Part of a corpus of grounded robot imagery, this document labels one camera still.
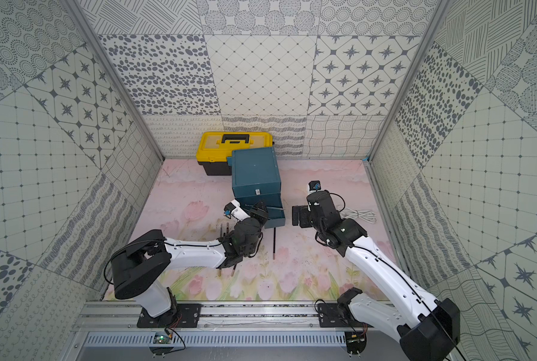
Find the teal drawer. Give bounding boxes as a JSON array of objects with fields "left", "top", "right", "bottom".
[{"left": 243, "top": 193, "right": 286, "bottom": 229}]

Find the teal drawer cabinet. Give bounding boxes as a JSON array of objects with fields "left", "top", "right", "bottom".
[{"left": 231, "top": 147, "right": 281, "bottom": 199}]

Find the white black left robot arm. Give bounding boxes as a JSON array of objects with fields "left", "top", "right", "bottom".
[{"left": 107, "top": 199, "right": 269, "bottom": 319}]

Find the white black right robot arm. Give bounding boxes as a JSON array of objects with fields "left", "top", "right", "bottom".
[{"left": 293, "top": 181, "right": 460, "bottom": 360}]

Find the yellow black toolbox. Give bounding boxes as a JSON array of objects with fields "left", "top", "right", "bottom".
[{"left": 196, "top": 132, "right": 274, "bottom": 176}]

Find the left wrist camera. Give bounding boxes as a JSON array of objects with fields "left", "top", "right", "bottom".
[{"left": 223, "top": 199, "right": 250, "bottom": 221}]

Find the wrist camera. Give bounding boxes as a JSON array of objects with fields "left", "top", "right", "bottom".
[
  {"left": 308, "top": 180, "right": 322, "bottom": 194},
  {"left": 223, "top": 199, "right": 250, "bottom": 221}
]

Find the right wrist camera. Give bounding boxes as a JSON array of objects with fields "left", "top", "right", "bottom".
[{"left": 308, "top": 180, "right": 322, "bottom": 194}]

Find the white power cable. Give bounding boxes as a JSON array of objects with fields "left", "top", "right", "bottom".
[{"left": 340, "top": 206, "right": 378, "bottom": 225}]

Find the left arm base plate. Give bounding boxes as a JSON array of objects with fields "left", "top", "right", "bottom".
[{"left": 136, "top": 303, "right": 202, "bottom": 329}]

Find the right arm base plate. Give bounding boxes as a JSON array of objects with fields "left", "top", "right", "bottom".
[{"left": 314, "top": 300, "right": 353, "bottom": 328}]

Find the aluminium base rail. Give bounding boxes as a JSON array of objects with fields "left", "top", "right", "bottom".
[{"left": 72, "top": 301, "right": 445, "bottom": 332}]

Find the white slotted cable duct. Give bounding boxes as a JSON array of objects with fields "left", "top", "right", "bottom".
[{"left": 84, "top": 330, "right": 345, "bottom": 347}]

